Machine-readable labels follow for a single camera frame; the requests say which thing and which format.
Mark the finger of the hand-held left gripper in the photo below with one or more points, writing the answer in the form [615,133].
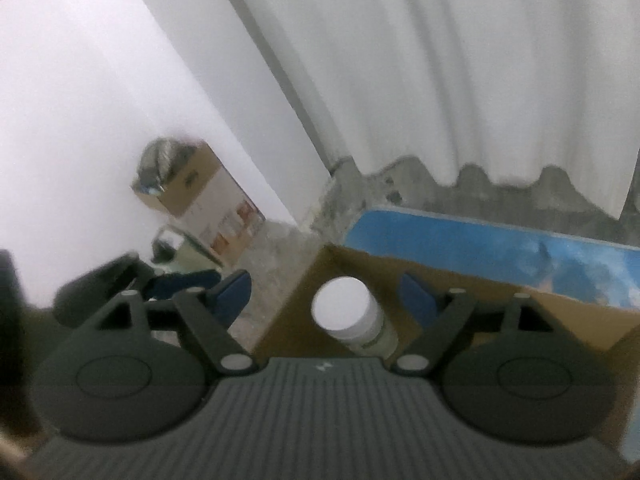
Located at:
[175,282]

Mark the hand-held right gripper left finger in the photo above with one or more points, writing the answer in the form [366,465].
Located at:
[234,294]

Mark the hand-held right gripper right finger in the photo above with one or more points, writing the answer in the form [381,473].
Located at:
[417,299]

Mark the brown cardboard box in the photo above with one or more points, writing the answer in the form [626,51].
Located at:
[300,320]

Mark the white pill bottle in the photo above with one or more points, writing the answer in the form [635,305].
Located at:
[340,305]

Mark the blue printed table mat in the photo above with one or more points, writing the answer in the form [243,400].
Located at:
[475,245]

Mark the printed cardboard carton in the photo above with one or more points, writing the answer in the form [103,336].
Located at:
[200,195]

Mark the dark plastic bag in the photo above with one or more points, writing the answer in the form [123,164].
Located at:
[160,160]

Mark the white curtain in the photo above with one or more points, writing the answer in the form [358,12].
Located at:
[450,60]

